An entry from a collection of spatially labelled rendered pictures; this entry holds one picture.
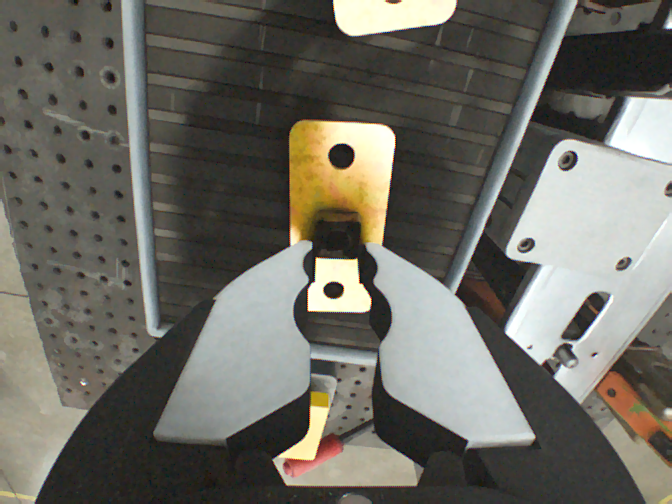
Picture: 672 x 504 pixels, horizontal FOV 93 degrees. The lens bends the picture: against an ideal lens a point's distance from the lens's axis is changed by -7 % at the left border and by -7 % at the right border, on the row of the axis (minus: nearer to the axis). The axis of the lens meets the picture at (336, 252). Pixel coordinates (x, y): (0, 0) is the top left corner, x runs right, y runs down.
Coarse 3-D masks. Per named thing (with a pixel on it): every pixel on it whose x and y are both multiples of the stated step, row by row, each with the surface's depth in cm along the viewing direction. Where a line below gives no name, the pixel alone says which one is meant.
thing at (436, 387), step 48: (384, 288) 10; (432, 288) 10; (384, 336) 8; (432, 336) 8; (480, 336) 8; (384, 384) 7; (432, 384) 7; (480, 384) 7; (384, 432) 7; (432, 432) 6; (480, 432) 6; (528, 432) 6
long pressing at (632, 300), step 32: (608, 128) 28; (640, 128) 28; (544, 288) 36; (576, 288) 36; (608, 288) 36; (640, 288) 36; (512, 320) 38; (544, 320) 38; (608, 320) 38; (640, 320) 39; (544, 352) 41; (576, 352) 41; (608, 352) 41; (576, 384) 44
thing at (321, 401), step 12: (312, 396) 21; (324, 396) 21; (312, 408) 20; (324, 408) 20; (312, 420) 21; (324, 420) 21; (312, 432) 21; (300, 444) 22; (312, 444) 22; (288, 456) 22; (300, 456) 23; (312, 456) 23
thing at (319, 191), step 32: (320, 128) 12; (352, 128) 12; (384, 128) 12; (320, 160) 13; (384, 160) 13; (320, 192) 13; (352, 192) 13; (384, 192) 13; (320, 224) 13; (352, 224) 13; (320, 256) 14; (352, 256) 14; (320, 288) 15; (352, 288) 15
